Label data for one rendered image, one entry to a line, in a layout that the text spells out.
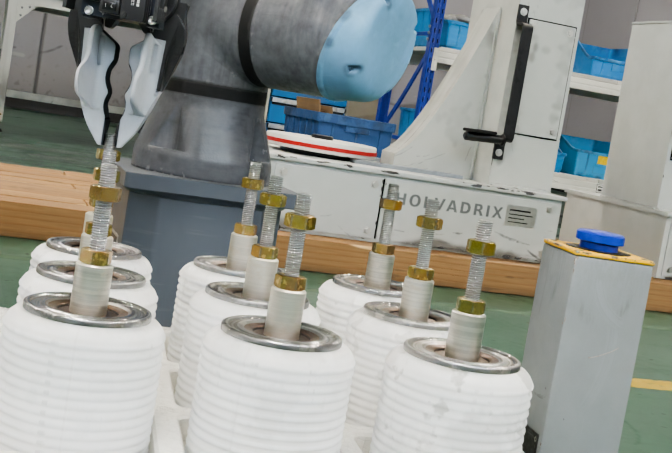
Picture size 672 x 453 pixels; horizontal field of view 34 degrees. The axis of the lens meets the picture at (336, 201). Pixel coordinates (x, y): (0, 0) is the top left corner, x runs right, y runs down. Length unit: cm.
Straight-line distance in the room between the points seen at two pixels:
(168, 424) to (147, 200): 45
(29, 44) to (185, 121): 781
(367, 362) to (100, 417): 23
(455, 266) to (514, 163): 36
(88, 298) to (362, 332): 22
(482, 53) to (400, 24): 194
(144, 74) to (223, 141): 29
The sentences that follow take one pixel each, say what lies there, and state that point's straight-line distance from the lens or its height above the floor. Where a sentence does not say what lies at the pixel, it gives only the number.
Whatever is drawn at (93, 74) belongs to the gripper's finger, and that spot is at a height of 39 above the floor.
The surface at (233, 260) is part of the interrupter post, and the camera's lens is 91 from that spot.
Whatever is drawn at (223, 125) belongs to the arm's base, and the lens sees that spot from 116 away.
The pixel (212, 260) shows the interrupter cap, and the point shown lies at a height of 25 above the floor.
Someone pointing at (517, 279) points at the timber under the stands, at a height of 4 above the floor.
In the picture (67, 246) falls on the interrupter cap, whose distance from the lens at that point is 90.
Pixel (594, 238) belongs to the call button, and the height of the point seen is 32.
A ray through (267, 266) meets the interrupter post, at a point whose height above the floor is 28.
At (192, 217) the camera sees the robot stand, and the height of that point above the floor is 26.
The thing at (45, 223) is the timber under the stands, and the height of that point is 4.
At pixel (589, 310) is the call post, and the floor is 27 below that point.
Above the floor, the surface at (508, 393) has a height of 24.
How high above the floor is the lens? 39
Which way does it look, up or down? 5 degrees down
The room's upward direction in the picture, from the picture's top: 9 degrees clockwise
